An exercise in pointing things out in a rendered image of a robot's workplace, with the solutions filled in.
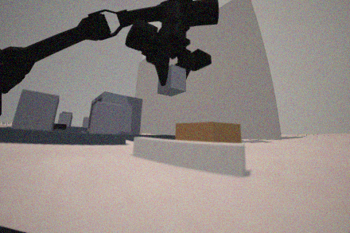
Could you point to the brown rectangular block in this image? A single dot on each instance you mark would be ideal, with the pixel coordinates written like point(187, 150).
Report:
point(208, 132)

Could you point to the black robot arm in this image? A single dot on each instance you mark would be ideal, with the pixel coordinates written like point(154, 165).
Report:
point(18, 61)

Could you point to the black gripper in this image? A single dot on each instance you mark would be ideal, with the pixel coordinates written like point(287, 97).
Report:
point(170, 39)

